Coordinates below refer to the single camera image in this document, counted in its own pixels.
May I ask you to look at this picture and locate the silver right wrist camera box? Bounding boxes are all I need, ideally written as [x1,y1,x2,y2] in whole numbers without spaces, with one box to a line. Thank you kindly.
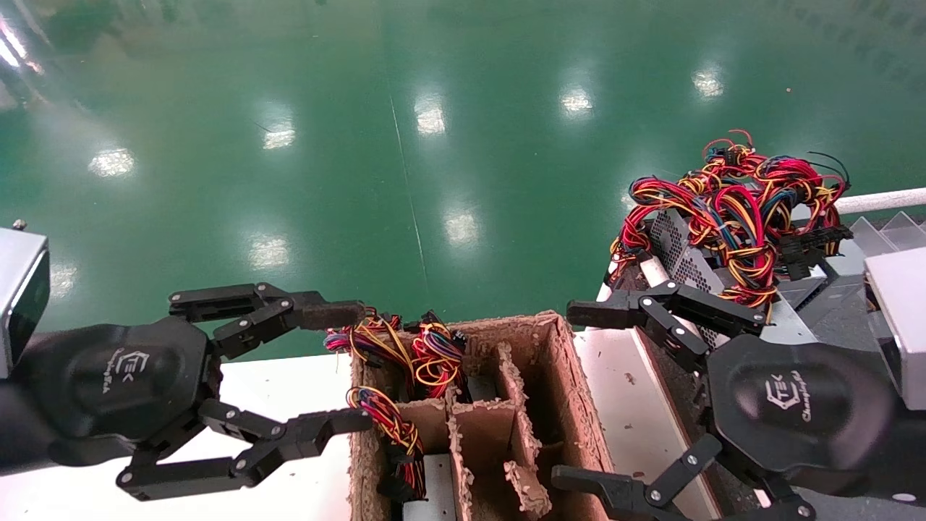
[864,246,926,412]

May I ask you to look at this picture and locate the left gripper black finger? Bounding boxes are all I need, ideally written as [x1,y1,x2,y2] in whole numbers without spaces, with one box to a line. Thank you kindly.
[115,398,374,502]
[169,281,367,361]

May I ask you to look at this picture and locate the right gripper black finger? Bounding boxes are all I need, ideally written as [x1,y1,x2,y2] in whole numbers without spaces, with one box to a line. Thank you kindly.
[566,280,769,374]
[552,433,818,521]

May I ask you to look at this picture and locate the brown cardboard divider box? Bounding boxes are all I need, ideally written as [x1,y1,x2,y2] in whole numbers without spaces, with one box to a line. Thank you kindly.
[347,310,617,521]

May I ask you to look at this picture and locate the white rail pipe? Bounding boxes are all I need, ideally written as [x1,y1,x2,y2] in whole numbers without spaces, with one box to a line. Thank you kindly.
[834,187,926,215]

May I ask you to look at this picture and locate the grey power supply with wires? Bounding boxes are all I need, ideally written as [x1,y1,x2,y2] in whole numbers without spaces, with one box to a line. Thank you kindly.
[323,307,410,386]
[345,385,459,521]

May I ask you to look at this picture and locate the wire harnesses in box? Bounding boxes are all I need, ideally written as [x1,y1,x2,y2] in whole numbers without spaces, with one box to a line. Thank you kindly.
[408,310,471,401]

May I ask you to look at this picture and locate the red yellow wire pile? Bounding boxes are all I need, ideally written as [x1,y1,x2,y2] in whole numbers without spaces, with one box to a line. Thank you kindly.
[609,129,854,350]

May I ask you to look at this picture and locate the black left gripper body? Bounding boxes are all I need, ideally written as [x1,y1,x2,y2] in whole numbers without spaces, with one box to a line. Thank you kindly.
[13,317,219,465]

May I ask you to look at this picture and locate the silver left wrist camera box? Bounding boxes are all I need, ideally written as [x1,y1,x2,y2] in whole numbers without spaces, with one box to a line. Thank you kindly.
[0,220,51,379]

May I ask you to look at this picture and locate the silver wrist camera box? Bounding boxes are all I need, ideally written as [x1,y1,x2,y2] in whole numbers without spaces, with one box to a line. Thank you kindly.
[864,246,926,412]
[0,220,51,379]

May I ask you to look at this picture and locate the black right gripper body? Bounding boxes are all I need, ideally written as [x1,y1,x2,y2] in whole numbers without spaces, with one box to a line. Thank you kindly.
[705,333,899,498]

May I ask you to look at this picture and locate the translucent grey plastic tray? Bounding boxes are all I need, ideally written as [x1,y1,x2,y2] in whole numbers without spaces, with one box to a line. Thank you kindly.
[848,210,926,255]

